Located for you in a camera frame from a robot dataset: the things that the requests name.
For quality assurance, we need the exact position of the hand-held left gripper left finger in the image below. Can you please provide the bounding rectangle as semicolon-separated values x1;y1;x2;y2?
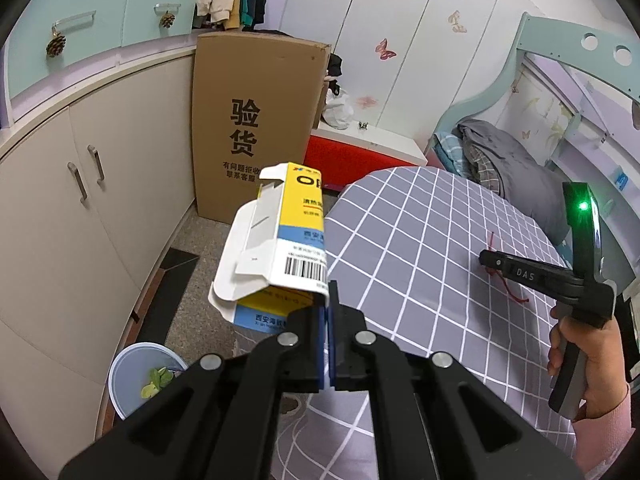
59;305;326;480

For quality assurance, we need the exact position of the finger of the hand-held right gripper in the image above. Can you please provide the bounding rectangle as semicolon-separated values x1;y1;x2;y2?
478;249;585;307

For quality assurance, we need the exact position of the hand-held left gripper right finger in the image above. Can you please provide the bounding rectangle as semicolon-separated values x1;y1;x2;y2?
325;280;586;480

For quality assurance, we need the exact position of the red string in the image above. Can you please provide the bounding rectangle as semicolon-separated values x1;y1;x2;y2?
485;231;530;303

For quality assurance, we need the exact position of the yellow white carton box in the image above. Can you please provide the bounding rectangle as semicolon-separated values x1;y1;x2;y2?
207;161;331;336

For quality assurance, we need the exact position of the blue plastic bin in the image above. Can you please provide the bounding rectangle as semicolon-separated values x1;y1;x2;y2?
108;342;188;421

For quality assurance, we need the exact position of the person's right forearm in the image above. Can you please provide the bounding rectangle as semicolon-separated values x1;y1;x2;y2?
570;382;640;480

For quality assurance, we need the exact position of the person's right hand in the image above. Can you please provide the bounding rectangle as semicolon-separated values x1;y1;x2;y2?
547;305;631;421

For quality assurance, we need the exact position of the grey quilt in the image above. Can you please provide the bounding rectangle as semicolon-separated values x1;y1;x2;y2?
457;119;571;246

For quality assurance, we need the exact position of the grey checked tablecloth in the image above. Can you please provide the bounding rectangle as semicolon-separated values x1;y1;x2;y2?
272;166;581;480

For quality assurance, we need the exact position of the blue checked pillow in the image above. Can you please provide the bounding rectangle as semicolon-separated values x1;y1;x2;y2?
432;131;471;178

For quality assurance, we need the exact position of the black floor mat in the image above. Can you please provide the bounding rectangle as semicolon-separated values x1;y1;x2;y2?
132;247;201;321

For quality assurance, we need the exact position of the red white low bench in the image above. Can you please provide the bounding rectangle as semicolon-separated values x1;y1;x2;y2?
305;125;428;193

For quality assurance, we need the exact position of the white plastic bag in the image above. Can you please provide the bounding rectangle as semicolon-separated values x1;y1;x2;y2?
320;87;353;130

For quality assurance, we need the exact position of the plain cardboard box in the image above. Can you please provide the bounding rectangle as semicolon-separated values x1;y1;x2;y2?
312;55;332;131

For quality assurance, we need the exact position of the tall printed cardboard box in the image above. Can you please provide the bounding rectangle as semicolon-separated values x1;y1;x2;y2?
191;32;333;223

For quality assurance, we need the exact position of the white wardrobe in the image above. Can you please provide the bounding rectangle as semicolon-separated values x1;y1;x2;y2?
270;0;531;156

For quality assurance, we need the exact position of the beige low cabinet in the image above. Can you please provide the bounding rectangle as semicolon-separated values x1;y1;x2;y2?
0;42;201;441

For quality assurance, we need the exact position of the mint drawer shelf unit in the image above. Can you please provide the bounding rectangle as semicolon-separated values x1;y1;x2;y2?
0;0;201;131

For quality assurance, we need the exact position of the wide mint drawer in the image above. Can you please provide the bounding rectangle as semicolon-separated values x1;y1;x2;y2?
10;0;133;98

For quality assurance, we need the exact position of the mint bunk bed frame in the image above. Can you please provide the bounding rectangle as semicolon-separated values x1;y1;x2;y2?
425;12;640;311

